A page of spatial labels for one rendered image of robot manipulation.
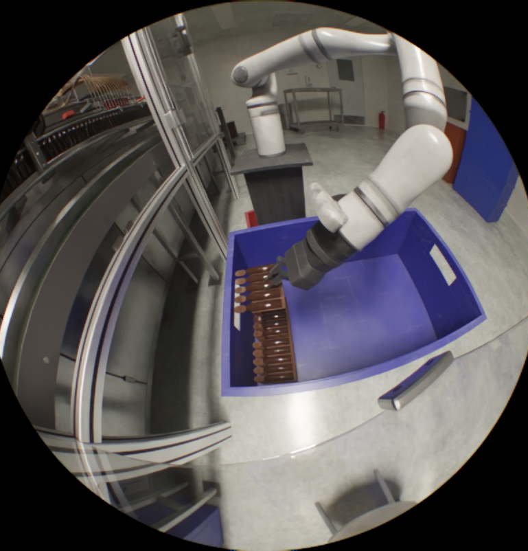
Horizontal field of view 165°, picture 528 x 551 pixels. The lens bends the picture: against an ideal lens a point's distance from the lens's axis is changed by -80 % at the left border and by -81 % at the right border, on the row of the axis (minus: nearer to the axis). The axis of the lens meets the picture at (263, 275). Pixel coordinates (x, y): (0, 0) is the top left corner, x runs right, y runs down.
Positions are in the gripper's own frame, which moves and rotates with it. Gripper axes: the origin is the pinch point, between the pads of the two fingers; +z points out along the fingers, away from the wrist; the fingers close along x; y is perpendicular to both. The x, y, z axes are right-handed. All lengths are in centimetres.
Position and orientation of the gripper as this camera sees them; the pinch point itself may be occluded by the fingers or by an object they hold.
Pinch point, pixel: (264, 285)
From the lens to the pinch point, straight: 35.1
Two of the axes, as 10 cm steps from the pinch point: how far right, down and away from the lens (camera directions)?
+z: -5.6, 5.3, 6.4
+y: 8.3, 2.9, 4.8
